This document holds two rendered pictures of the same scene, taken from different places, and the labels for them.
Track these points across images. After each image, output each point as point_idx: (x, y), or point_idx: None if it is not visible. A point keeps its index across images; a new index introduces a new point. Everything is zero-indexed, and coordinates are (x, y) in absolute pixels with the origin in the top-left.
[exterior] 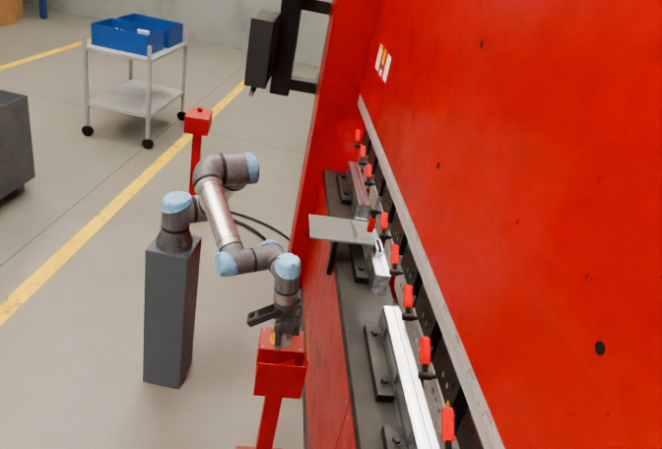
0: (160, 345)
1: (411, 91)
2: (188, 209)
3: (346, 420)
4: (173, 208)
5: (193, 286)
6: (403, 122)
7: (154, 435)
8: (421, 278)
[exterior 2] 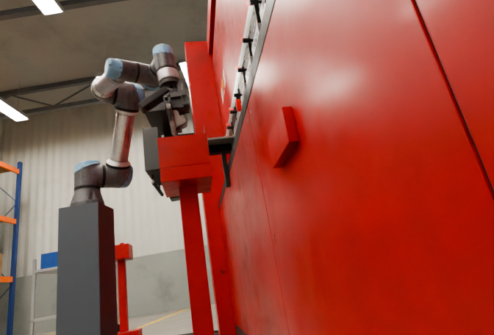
0: (75, 330)
1: (228, 26)
2: (97, 166)
3: (251, 120)
4: (84, 163)
5: (109, 254)
6: (231, 42)
7: None
8: (258, 8)
